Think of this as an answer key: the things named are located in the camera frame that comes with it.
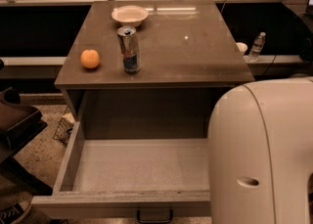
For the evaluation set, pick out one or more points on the orange fruit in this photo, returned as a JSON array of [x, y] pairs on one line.
[[90, 58]]

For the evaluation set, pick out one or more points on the black white sneaker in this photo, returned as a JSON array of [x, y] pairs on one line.
[[15, 214]]

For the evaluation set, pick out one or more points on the white paper bowl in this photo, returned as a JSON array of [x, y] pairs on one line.
[[130, 15]]

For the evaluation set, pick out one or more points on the small white paper cup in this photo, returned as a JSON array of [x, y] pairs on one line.
[[242, 47]]

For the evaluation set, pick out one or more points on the wire mesh basket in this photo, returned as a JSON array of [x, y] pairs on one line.
[[65, 125]]

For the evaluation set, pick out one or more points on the dark brown chair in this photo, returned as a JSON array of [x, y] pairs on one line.
[[19, 124]]

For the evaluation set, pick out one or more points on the black drawer handle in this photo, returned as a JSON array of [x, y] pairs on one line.
[[143, 217]]

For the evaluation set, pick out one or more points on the grey cabinet with top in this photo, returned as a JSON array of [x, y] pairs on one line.
[[181, 43]]

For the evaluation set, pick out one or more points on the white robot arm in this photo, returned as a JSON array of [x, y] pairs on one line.
[[260, 146]]

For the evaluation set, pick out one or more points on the clear plastic water bottle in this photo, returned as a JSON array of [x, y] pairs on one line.
[[257, 47]]

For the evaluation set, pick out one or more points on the open grey top drawer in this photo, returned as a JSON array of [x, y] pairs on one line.
[[135, 150]]

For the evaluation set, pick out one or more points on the silver blue energy drink can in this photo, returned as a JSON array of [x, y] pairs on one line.
[[129, 47]]

